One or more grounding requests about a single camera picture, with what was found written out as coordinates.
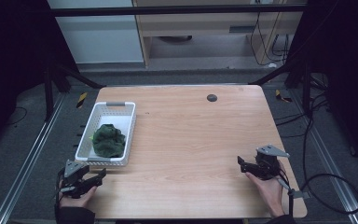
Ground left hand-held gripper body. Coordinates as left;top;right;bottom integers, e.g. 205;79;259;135
58;159;91;200

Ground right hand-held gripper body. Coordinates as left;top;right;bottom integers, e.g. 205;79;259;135
251;144;291;182

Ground person's left hand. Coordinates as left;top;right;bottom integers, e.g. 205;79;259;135
59;182;98;209

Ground person's right hand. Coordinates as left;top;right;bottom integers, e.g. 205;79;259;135
245;159;289;218

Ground dark green cloth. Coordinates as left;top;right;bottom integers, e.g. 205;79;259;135
91;123;127;159

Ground white plastic basket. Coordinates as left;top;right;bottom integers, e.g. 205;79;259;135
75;101;137;167

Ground yellow black floor tape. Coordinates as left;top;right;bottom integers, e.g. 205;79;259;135
76;91;89;109
274;89;293;104

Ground black metal stand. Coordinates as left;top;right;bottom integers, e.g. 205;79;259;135
249;59;313;119
42;60;106;123

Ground black curtain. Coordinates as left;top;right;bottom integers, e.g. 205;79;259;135
283;0;358;175
0;0;78;157

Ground white cabinet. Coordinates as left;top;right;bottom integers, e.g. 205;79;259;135
46;0;145;65

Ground light wooden desk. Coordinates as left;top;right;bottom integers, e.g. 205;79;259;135
131;0;308;67

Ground grey cable connector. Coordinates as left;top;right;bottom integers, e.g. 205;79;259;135
288;189;311;201

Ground aluminium floor rail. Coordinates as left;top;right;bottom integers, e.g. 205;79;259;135
0;92;67;224
287;90;358;224

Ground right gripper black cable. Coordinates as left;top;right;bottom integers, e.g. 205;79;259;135
274;173;295;220

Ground long black floor cable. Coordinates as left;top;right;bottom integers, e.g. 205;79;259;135
274;73;358;216

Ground black hanging cables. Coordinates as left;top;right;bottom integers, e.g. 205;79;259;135
249;0;292;67

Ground black horizontal frame bar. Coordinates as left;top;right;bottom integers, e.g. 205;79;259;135
48;4;307;18

